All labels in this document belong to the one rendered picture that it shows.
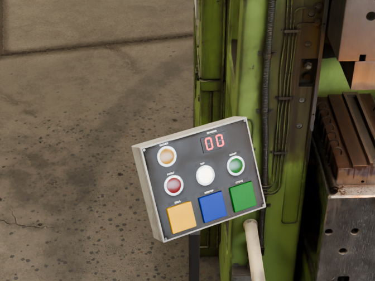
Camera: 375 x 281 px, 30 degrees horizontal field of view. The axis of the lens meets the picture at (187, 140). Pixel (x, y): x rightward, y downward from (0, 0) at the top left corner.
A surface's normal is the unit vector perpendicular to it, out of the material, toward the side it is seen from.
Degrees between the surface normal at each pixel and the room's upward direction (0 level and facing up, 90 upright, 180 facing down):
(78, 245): 0
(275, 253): 90
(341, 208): 90
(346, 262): 90
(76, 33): 0
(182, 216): 60
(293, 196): 90
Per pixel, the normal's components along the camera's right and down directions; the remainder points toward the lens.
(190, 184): 0.38, 0.05
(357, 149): 0.00, -0.81
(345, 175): 0.03, 0.58
